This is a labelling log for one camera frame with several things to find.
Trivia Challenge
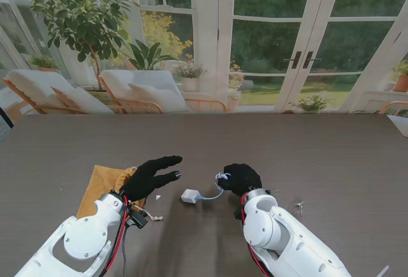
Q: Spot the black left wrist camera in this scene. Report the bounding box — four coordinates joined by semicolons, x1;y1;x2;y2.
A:
127;209;149;228

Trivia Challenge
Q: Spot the grey braided cable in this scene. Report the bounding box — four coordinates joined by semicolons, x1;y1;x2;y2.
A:
122;225;129;277

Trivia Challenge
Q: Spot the white paper sheet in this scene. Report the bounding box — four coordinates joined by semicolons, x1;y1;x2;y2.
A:
387;114;408;137

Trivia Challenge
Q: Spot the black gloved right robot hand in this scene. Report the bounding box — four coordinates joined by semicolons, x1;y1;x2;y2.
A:
219;163;263;197

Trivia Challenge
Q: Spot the red left arm wire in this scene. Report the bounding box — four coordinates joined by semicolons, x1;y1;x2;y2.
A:
105;195;135;273

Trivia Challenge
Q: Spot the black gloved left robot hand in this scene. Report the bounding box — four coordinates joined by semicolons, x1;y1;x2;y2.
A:
119;155;183;202

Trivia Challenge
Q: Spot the printed sunroom backdrop banner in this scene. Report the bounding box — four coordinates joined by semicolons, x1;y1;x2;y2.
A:
0;0;408;116

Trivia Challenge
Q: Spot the red arm wire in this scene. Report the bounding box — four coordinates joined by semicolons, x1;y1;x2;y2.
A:
240;192;272;277
105;195;135;273

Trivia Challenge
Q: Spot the black edge object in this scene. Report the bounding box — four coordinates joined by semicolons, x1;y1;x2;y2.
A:
0;106;15;130

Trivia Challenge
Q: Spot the mustard yellow drawstring bag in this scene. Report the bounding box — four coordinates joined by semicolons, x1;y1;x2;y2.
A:
76;165;164;222

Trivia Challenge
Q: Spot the red right arm wire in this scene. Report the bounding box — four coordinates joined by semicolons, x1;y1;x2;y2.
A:
240;192;272;277

